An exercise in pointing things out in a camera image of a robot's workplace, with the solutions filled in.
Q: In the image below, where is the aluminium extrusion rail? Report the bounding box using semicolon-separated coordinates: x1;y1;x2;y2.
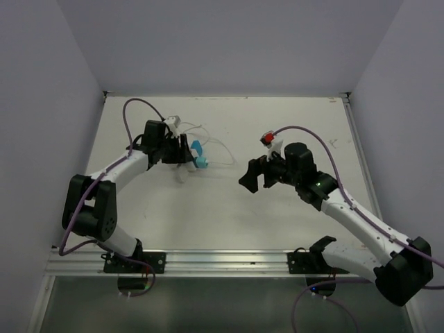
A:
45;244;381;279

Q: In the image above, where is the right side aluminium rail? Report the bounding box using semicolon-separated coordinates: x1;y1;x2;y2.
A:
339;93;382;218

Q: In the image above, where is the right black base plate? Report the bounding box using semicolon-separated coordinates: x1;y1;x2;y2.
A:
286;248;334;275

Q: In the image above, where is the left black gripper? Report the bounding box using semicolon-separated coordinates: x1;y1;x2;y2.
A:
157;133;193;163

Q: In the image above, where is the blue square plug adapter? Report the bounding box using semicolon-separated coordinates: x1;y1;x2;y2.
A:
190;140;203;157

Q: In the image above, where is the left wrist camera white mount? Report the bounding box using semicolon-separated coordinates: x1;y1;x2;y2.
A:
163;115;181;137

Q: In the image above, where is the white cube power socket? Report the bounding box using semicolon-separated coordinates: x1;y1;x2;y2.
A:
174;162;196;184

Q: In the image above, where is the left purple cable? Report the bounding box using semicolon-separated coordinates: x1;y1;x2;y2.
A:
58;98;156;298

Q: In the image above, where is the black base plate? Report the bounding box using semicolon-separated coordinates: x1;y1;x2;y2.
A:
101;251;167;274
286;248;334;275

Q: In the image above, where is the teal usb charger plug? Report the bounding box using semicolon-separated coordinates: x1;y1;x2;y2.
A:
194;156;209;169

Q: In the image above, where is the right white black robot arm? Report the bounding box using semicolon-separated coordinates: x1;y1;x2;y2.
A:
239;142;434;306

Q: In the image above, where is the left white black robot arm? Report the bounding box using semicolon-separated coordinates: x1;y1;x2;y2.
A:
59;116;203;273

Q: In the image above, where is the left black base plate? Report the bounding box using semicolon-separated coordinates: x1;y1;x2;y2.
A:
101;251;167;274

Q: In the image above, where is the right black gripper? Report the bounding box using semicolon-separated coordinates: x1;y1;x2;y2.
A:
239;146;300;193

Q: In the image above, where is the white usb cable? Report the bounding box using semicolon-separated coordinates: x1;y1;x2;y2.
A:
180;121;237;167

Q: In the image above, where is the right wrist camera red mount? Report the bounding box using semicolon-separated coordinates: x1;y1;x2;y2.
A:
260;131;283;161

